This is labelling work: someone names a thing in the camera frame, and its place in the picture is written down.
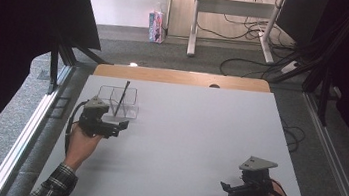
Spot clear plastic divided container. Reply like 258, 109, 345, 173
95, 83, 142, 122

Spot white desk frame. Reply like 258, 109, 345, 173
185, 0, 288, 68

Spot black pen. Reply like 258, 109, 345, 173
113, 79, 131, 119

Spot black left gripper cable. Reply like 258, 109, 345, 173
62, 98, 89, 159

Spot black floor cables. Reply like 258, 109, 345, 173
190, 0, 304, 85

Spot colourful carton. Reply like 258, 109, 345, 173
145, 1, 170, 45

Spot black metal stand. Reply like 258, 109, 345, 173
296, 62, 336, 128
44, 31, 112, 102

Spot white power strip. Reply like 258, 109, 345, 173
280, 58, 301, 77

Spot wooden table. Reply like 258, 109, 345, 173
93, 58, 273, 98

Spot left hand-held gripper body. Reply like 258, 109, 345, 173
76, 94, 124, 141

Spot person's left hand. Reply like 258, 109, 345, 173
63, 122, 104, 174

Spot black cable bundle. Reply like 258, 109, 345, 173
267, 0, 349, 94

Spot thin black looped cable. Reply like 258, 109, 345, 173
277, 118, 309, 155

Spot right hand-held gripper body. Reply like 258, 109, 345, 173
227, 154, 280, 196

